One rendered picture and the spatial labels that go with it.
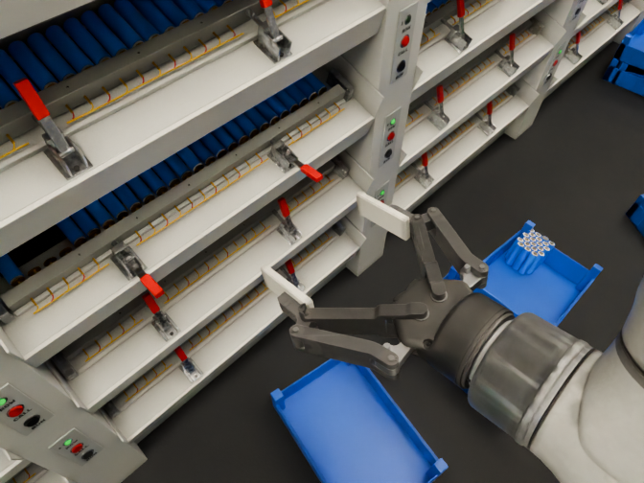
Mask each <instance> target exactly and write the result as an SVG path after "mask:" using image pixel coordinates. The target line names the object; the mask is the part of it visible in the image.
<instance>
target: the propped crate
mask: <svg viewBox="0 0 644 483"><path fill-rule="evenodd" d="M535 225H536V224H535V223H534V222H532V221H531V220H528V221H526V222H525V224H524V225H523V227H522V228H521V230H519V231H518V232H517V233H515V234H514V235H513V237H511V238H510V239H509V240H507V241H506V242H505V243H503V244H502V245H501V246H499V247H498V249H497V250H495V251H494V252H493V253H492V254H491V255H489V256H488V257H487V258H486V259H484V260H483V262H484V263H486V264H487V265H488V266H489V274H488V280H487V286H486V287H485V288H482V289H479V288H476V289H475V290H474V291H473V292H479V293H482V294H484V295H486V296H487V297H489V298H491V299H492V300H494V301H496V302H497V303H498V304H500V305H502V306H503V307H505V308H507V309H509V310H510V311H512V312H513V313H514V316H515V317H517V316H519V315H520V314H522V313H524V312H532V313H533V314H535V315H537V316H539V317H540V318H542V319H544V320H546V321H547V322H549V323H551V324H553V325H554V326H556V327H558V325H559V324H560V323H561V322H562V320H563V319H564V318H565V316H566V315H567V314H568V313H569V311H570V310H571V309H572V308H573V306H574V305H575V304H576V303H577V302H578V300H579V299H580V298H581V297H582V295H583V294H584V293H585V292H586V290H587V289H588V288H589V286H590V285H591V284H592V283H593V281H594V280H595V278H596V277H597V276H598V275H599V273H600V272H601V271H602V270H603V268H602V267H601V266H599V265H598V264H595V265H594V266H593V267H592V269H591V270H588V269H587V268H585V267H584V266H582V265H581V264H579V263H577V262H576V261H574V260H573V259H571V258H570V257H568V256H567V255H565V254H564V253H563V252H561V251H560V250H558V249H557V248H555V247H554V248H553V249H552V250H551V252H550V253H549V255H548V256H547V257H546V259H545V260H544V261H543V263H542V264H540V265H539V267H538V268H537V269H535V270H534V271H533V273H532V274H527V273H526V274H524V275H522V274H520V273H519V272H518V270H515V269H513V268H512V266H511V265H508V264H506V263H505V261H506V258H505V255H506V254H507V252H508V251H509V249H510V248H511V246H512V245H513V243H514V242H515V240H516V239H517V237H520V236H521V234H522V233H527V231H528V230H529V231H531V230H532V229H533V228H534V226H535Z"/></svg>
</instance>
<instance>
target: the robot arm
mask: <svg viewBox="0 0 644 483"><path fill-rule="evenodd" d="M356 202H357V209H358V213H359V214H360V215H362V216H364V217H365V218H367V219H369V220H371V221H372V222H374V223H376V224H377V225H379V226H381V227H382V228H384V229H386V230H388V231H389V232H391V233H393V234H395V235H396V236H398V237H400V238H402V239H403V240H405V241H407V240H408V239H409V238H410V233H411V237H412V240H413V242H414V246H415V250H416V254H417V257H418V261H419V265H420V269H421V272H422V276H423V279H420V280H416V279H414V280H413V281H412V282H411V283H410V284H409V286H408V288H407V289H406V290H405V291H403V292H402V293H400V294H398V295H397V296H396V297H395V298H394V299H393V304H381V305H377V306H376V307H375V308H315V307H314V305H313V302H312V300H311V299H310V298H309V296H307V295H306V294H305V293H303V292H302V291H301V290H299V289H298V288H297V287H295V286H294V285H293V284H291V283H290V282H289V281H287V280H286V279H285V278H284V277H282V276H281V275H280V274H278V273H277V272H276V271H274V270H273V269H272V268H271V267H269V266H268V265H267V264H264V265H263V266H261V272H262V274H263V277H264V281H265V284H266V286H267V287H268V288H269V289H271V290H272V291H273V292H274V293H275V294H277V295H278V297H277V299H278V302H279V305H280V308H281V310H282V311H283V312H284V313H285V314H286V315H288V316H289V317H290V318H291V319H292V320H294V321H295V322H296V324H295V325H293V326H292V327H290V329H289V333H290V336H291V339H292V342H293V345H294V348H295V349H296V350H297V351H300V352H304V353H308V354H312V355H316V356H321V357H327V358H331V359H335V360H339V361H343V362H347V363H352V364H355V365H359V366H363V367H367V368H371V369H374V370H375V371H377V372H378V373H380V374H381V375H383V376H385V377H386V378H388V379H389V380H396V379H397V378H398V377H399V376H400V368H401V366H402V365H403V364H404V362H405V361H406V360H407V358H408V357H409V356H410V355H413V356H417V357H421V358H423V359H424V360H425V361H426V362H427V363H428V364H429V365H430V366H432V367H433V368H434V369H435V370H437V371H438V372H440V373H441V374H442V375H444V376H445V377H446V378H448V379H449V380H451V381H452V382H454V383H455V384H456V385H458V386H459V387H460V388H462V389H469V391H468V402H469V404H470V406H471V407H472V408H474V409H475V410H476V411H478V412H479V413H480V414H482V415H483V416H484V417H486V418H487V419H488V420H490V421H491V422H492V423H494V424H495V425H496V426H498V427H499V428H501V429H502V430H503V431H505V432H506V433H507V434H509V435H510V436H511V437H513V438H514V439H515V441H516V442H517V443H518V444H520V445H521V446H525V447H526V448H527V449H529V450H530V451H531V452H532V453H534V454H535V455H536V456H537V457H538V458H539V459H540V460H541V461H542V463H543V464H544V465H545V466H546V467H547V468H548V469H549V470H551V471H552V472H553V474H554V475H555V476H556V478H557V479H558V480H559V481H560V483H644V276H643V278H642V280H641V282H640V284H639V286H638V289H637V292H636V295H635V298H634V302H633V305H632V309H631V311H630V313H629V315H628V317H627V319H626V322H625V324H624V326H623V327H622V329H621V331H620V332H619V334H618V336H617V337H615V339H614V340H613V341H612V343H611V344H610V345H609V346H608V348H607V349H606V350H605V352H603V353H602V352H600V351H598V350H596V349H594V348H592V347H591V346H589V344H588V343H587V342H585V341H583V340H582V339H578V338H576V337H574V336H573V335H571V334H569V333H567V332H565V331H563V330H561V329H560V328H558V327H556V326H554V325H553V324H551V323H549V322H547V321H546V320H544V319H542V318H540V317H539V316H537V315H535V314H533V313H532V312H524V313H522V314H520V315H519V316H517V317H515V316H514V313H513V312H512V311H511V310H509V309H507V308H505V307H503V306H502V305H500V304H498V303H497V302H496V301H494V300H492V299H491V298H489V297H487V296H486V295H484V294H482V293H479V292H473V291H474V290H475V289H476V288H479V289H482V288H485V287H486V286H487V280H488V274H489V266H488V265H487V264H486V263H484V262H483V261H481V260H480V259H478V258H477V257H475V256H474V255H473V254H472V253H471V252H470V250H469V249H468V247H467V246H466V245H465V244H464V243H463V241H462V240H461V239H460V237H459V236H458V235H457V233H456V232H455V231H454V229H453V228H452V227H451V225H450V224H449V222H448V221H447V220H446V218H445V217H444V216H443V214H442V213H441V212H440V210H439V209H438V208H436V207H430V208H428V209H427V213H425V214H422V215H419V214H415V215H413V214H411V213H410V212H408V211H406V210H404V209H403V208H401V207H399V206H397V205H394V204H391V205H390V206H387V205H385V204H383V203H382V202H380V201H378V200H376V199H374V198H372V197H370V196H368V195H367V194H365V193H363V192H358V193H357V194H356ZM427 231H429V232H430V234H431V235H432V237H433V238H434V240H436V242H437V243H438V244H439V246H440V247H441V249H442V250H443V252H444V253H445V255H446V256H447V258H448V259H449V261H450V262H451V264H452V265H453V267H454V268H455V270H456V271H457V272H458V274H459V275H460V280H451V279H443V278H442V275H441V272H440V268H439V266H438V263H437V261H436V260H435V256H434V253H433V250H432V246H431V243H430V240H429V236H428V233H427ZM386 319H392V320H393V323H394V324H390V323H387V322H386ZM345 334H376V335H378V336H379V337H386V338H398V340H399V343H400V344H398V345H395V346H393V345H390V344H389V343H384V344H383V346H382V345H380V344H378V343H376V342H374V341H370V340H366V339H362V338H357V337H353V336H348V335H345Z"/></svg>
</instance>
